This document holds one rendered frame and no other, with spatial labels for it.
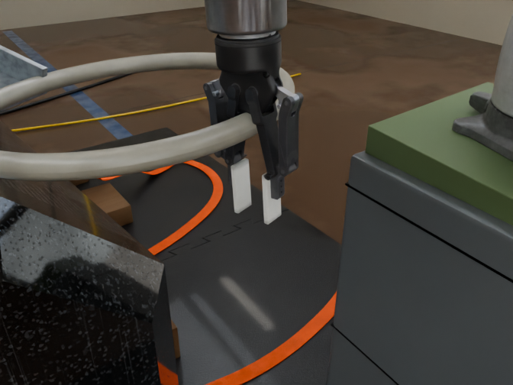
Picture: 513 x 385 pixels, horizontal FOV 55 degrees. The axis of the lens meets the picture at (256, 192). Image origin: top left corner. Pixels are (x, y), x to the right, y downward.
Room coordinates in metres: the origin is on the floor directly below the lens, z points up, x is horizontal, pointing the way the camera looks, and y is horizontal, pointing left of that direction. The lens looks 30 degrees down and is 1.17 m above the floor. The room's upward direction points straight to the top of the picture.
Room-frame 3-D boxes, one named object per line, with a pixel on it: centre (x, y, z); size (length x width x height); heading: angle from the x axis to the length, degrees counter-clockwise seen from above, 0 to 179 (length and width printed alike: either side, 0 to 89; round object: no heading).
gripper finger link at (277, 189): (0.54, -0.03, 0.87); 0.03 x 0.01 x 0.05; 52
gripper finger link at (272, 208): (0.55, -0.02, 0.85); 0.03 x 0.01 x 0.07; 142
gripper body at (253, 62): (0.57, 0.01, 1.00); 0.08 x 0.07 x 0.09; 52
